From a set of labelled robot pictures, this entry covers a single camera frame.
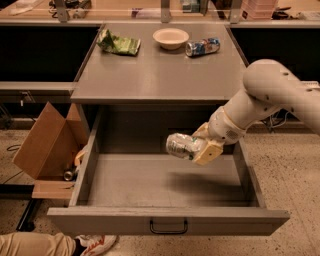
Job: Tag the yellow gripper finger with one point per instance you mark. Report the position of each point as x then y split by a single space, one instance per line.
202 131
206 150

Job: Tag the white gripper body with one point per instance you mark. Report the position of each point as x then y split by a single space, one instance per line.
224 128

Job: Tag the silver 7up can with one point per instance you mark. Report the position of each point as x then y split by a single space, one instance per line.
184 146

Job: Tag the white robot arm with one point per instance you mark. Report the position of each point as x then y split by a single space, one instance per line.
268 86

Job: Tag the grey cabinet with top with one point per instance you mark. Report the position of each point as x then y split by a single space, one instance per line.
157 77

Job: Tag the blue pepsi can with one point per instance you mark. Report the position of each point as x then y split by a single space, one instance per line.
202 47

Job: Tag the open grey top drawer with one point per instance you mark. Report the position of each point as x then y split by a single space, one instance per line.
127 179

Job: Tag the can inside cardboard box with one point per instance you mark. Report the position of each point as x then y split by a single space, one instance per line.
70 174

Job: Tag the pink storage bin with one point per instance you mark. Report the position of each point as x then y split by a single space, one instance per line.
258 9

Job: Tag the green chip bag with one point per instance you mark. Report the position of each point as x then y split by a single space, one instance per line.
111 43

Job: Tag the white red sneaker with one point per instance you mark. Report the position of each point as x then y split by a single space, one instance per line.
93 245

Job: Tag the brown cardboard box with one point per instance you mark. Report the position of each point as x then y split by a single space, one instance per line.
51 148

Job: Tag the person's beige trouser leg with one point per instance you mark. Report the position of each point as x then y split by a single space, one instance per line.
36 244

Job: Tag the black drawer handle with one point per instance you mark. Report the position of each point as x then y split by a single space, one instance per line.
158 227

